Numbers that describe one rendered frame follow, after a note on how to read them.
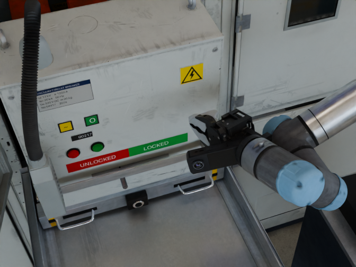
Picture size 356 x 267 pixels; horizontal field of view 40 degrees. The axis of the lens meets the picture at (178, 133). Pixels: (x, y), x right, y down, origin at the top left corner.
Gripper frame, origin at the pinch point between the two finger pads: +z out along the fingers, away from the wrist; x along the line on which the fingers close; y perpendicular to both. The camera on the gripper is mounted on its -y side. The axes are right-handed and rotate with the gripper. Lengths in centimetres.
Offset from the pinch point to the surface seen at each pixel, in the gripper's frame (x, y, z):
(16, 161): -20, -34, 52
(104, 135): -2.8, -15.6, 15.7
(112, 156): -10.7, -14.7, 18.1
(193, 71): 8.5, 6.3, 5.3
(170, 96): 3.1, 0.8, 8.9
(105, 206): -29.5, -19.4, 24.8
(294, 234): -115, 63, 45
